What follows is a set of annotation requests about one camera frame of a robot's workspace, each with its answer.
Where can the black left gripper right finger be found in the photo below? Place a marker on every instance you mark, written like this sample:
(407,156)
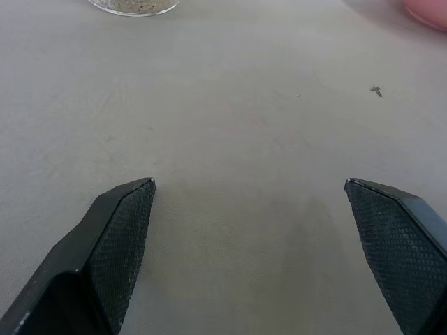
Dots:
(401,244)

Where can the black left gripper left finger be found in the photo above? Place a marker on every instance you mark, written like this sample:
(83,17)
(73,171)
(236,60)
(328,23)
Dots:
(104,258)

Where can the clear glass container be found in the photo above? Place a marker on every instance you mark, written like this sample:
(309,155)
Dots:
(134,6)

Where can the pink bowl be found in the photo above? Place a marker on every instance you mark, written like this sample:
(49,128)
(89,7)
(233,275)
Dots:
(429,12)

